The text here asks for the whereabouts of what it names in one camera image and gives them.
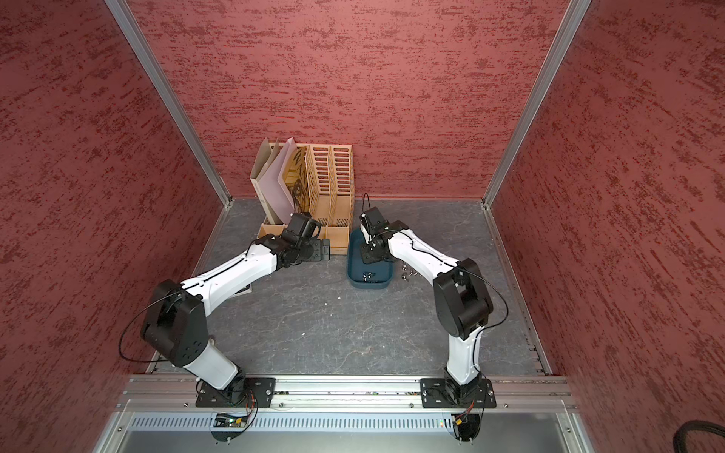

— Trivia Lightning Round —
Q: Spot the teal plastic storage tray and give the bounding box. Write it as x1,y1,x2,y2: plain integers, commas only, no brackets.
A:
347,228,395,290

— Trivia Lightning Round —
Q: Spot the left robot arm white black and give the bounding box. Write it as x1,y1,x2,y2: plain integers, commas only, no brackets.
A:
138,213,330,409

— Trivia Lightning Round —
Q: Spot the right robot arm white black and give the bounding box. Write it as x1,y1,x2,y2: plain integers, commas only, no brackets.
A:
360,208,495,409

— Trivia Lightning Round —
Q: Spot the patterned gold black booklet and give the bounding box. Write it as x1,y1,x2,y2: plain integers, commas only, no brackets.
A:
283,145,310,213

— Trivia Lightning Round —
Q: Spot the beige plastic file organizer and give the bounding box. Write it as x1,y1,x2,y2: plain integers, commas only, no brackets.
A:
258,143,355,256

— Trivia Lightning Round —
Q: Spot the pink paper folder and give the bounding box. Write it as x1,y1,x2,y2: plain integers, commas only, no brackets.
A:
261,138,298,225

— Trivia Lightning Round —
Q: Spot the brown cardboard folder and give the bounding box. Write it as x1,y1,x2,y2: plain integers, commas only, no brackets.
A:
250,139,281,225

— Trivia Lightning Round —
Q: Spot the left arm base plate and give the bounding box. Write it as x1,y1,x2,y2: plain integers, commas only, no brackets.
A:
196,377,277,409

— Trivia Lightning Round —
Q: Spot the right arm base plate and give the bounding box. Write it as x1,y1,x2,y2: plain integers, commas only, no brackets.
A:
420,377,497,410

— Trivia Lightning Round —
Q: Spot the aluminium front rail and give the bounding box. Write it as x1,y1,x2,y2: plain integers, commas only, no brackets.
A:
113,374,580,413

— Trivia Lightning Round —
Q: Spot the black cable bottom right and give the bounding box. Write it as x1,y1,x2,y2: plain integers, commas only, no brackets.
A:
672,420,725,453

